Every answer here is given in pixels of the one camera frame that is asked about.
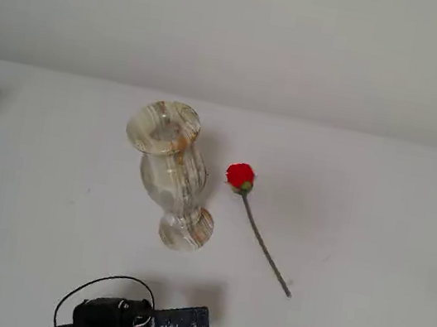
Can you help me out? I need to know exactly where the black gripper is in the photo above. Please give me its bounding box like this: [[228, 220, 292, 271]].
[[70, 287, 158, 327]]

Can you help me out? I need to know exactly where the red rose with green stem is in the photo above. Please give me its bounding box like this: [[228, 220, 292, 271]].
[[206, 160, 313, 299]]

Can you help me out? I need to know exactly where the red white black servo wire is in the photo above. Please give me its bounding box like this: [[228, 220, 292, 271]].
[[131, 313, 152, 327]]

